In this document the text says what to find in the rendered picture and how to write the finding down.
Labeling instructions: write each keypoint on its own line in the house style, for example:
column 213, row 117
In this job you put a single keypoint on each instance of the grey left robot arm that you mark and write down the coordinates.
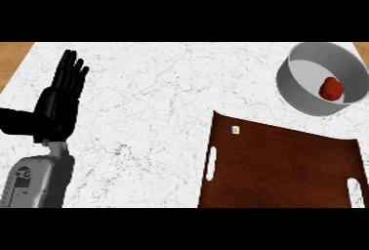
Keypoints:
column 36, row 177

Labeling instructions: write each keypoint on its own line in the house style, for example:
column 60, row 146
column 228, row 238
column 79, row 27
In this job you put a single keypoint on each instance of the grey metal pot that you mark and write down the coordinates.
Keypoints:
column 308, row 74

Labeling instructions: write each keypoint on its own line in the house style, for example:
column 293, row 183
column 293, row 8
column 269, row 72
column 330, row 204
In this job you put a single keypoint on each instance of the dark brown wooden tray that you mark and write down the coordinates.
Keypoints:
column 284, row 166

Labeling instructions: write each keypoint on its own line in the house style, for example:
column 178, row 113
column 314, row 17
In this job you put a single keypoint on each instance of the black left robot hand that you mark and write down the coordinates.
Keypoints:
column 57, row 107

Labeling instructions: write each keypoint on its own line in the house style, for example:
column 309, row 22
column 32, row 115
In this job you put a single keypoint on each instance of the red bell pepper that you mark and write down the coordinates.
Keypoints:
column 331, row 88

